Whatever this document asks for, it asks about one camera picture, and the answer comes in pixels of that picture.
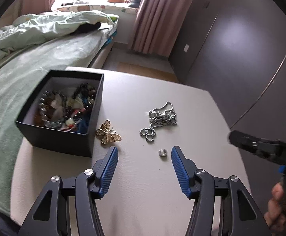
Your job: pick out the bed with green sheet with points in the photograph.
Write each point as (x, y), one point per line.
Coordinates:
(34, 61)

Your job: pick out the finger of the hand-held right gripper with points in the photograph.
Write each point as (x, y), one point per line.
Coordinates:
(251, 143)

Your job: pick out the light green quilt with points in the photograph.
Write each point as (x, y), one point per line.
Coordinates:
(42, 24)

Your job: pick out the orange cloth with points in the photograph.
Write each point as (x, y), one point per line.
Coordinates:
(116, 0)

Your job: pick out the grey wardrobe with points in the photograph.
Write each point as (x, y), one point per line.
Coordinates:
(231, 54)

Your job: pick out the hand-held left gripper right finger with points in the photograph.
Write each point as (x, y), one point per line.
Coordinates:
(178, 169)

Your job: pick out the gold butterfly brooch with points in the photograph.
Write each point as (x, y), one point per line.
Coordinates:
(107, 132)

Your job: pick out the white wall socket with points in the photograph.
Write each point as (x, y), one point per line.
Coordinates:
(186, 48)

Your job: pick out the printed window seat cushion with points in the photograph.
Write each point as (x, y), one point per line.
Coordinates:
(96, 7)

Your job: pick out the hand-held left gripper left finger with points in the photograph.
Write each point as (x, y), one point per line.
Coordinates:
(109, 169)

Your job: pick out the black cloth on bed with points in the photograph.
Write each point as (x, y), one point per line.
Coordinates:
(89, 27)

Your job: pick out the black box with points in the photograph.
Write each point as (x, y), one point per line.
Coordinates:
(59, 140)

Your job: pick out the person's right hand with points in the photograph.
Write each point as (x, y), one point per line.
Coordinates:
(277, 206)

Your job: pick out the white padded table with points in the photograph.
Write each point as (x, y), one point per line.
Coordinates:
(145, 177)

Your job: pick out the white crumpled cloth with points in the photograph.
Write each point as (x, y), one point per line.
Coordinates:
(81, 2)

